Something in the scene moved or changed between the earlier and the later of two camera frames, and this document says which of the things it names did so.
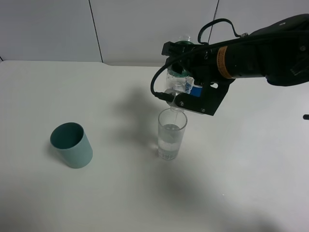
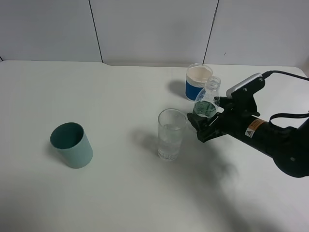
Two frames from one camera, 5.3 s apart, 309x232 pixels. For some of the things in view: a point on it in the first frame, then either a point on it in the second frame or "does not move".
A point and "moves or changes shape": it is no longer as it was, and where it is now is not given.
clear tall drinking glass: [171, 128] does not move
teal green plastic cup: [69, 138] does not move
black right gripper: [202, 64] -> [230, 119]
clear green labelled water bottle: [177, 82] moves or changes shape
